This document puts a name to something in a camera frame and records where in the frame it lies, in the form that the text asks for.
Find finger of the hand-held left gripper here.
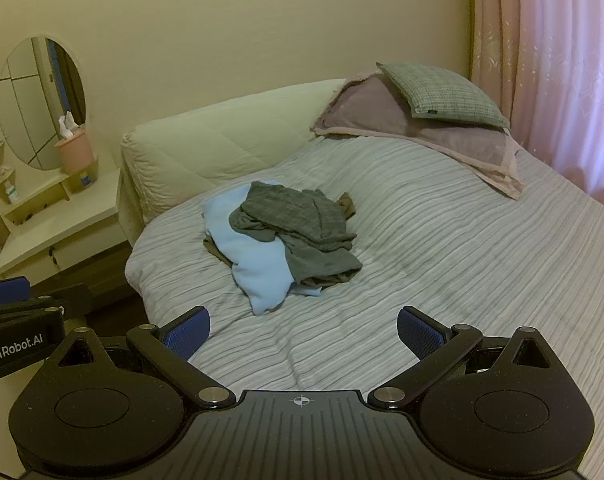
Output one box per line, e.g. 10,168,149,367
0,284,95,331
0,276,31,307

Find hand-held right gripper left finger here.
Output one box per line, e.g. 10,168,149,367
56,305,235,409

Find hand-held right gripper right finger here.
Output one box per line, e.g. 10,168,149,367
368,305,558,409

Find grey plaid shorts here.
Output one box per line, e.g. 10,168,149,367
228,181,363,286

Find white vanity dresser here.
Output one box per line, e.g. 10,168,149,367
0,125,132,306

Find light blue garment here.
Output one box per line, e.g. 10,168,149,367
202,180,295,317

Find striped white bed cover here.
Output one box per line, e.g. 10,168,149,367
124,132,604,393

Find brown garment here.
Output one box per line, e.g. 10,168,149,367
203,191,357,297

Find pink tissue holder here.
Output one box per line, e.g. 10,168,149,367
54,127,93,175

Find white tissue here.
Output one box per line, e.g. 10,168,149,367
58,111,78,140

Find cream padded headboard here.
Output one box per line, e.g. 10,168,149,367
120,78,347,248

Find oval mirror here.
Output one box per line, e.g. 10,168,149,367
0,36,88,172

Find purple pillow with pink border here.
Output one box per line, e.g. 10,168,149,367
311,74,525,201

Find green plaid pillow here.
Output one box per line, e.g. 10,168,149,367
377,62,512,128

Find pink curtain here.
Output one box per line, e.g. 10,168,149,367
469,0,604,211

